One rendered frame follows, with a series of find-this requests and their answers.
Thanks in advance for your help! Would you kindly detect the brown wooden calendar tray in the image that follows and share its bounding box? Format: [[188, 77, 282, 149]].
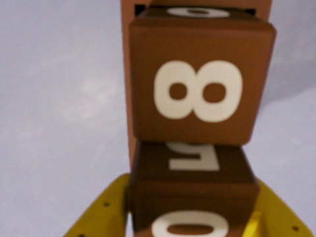
[[120, 0, 273, 171]]

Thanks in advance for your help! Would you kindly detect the brown cube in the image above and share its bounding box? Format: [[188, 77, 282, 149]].
[[128, 7, 277, 146], [128, 140, 261, 237]]

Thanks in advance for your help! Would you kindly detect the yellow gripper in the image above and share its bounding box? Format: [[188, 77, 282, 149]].
[[63, 172, 315, 237]]

